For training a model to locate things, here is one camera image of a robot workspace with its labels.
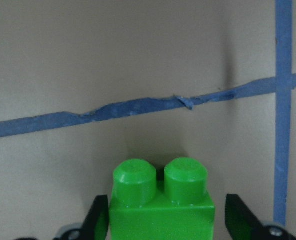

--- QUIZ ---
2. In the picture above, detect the green toy block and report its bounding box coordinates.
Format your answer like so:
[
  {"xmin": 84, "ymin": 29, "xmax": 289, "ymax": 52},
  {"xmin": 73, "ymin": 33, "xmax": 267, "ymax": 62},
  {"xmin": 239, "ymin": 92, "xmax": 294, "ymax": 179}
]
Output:
[{"xmin": 109, "ymin": 157, "xmax": 215, "ymax": 240}]

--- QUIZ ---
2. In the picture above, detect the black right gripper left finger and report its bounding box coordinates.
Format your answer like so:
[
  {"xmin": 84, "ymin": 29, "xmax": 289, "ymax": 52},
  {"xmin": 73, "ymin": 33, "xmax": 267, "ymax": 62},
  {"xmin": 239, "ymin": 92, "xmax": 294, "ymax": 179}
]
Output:
[{"xmin": 80, "ymin": 195, "xmax": 109, "ymax": 240}]

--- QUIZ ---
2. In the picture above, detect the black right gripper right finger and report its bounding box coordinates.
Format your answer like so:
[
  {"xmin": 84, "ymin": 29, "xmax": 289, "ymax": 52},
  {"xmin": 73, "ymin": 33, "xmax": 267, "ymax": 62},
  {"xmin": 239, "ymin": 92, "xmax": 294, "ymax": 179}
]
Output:
[{"xmin": 225, "ymin": 194, "xmax": 270, "ymax": 240}]

